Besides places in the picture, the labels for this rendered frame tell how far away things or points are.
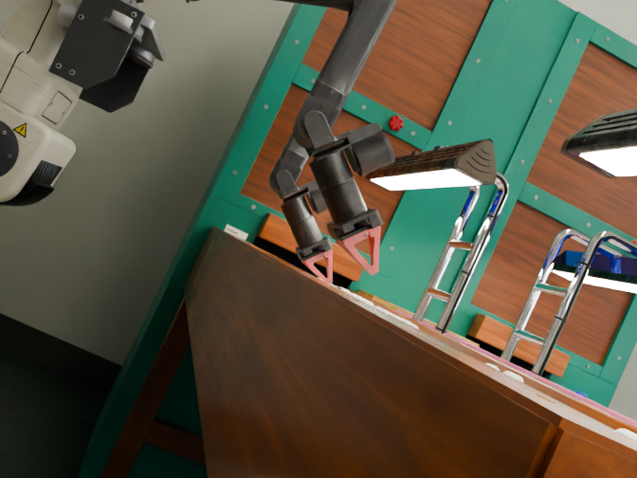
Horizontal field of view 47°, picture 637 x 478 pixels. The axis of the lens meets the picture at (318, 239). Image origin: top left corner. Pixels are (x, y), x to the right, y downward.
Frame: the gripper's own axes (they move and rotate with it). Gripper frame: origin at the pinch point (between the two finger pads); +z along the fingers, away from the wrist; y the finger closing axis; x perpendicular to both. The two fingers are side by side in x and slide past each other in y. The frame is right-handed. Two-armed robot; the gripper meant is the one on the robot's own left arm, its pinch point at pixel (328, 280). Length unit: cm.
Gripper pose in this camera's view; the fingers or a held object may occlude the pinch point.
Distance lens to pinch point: 162.9
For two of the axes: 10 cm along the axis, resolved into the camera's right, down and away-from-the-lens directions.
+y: -1.8, -0.4, 9.8
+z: 4.1, 9.1, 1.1
